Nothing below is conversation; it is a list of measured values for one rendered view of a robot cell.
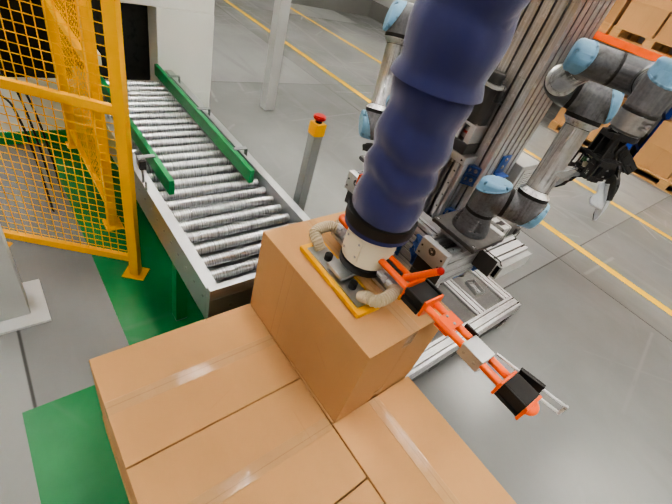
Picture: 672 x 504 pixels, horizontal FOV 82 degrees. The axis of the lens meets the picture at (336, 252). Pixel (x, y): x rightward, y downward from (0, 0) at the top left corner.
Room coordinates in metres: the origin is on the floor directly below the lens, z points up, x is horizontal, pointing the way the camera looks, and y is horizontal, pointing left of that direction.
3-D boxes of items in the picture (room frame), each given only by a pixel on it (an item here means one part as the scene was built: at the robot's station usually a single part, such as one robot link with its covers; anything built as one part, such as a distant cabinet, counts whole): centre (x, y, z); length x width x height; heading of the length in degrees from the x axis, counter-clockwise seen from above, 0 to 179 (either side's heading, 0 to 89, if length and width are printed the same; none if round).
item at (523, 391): (0.64, -0.54, 1.07); 0.08 x 0.07 x 0.05; 49
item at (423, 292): (0.87, -0.28, 1.07); 0.10 x 0.08 x 0.06; 139
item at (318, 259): (0.97, -0.03, 0.97); 0.34 x 0.10 x 0.05; 49
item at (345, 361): (1.04, -0.09, 0.74); 0.60 x 0.40 x 0.40; 51
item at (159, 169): (2.07, 1.54, 0.60); 1.60 x 0.11 x 0.09; 50
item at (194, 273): (1.80, 1.31, 0.50); 2.31 x 0.05 x 0.19; 50
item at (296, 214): (2.30, 0.89, 0.50); 2.31 x 0.05 x 0.19; 50
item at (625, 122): (0.99, -0.53, 1.66); 0.08 x 0.08 x 0.05
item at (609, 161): (0.99, -0.53, 1.58); 0.09 x 0.08 x 0.12; 118
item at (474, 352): (0.73, -0.45, 1.07); 0.07 x 0.07 x 0.04; 49
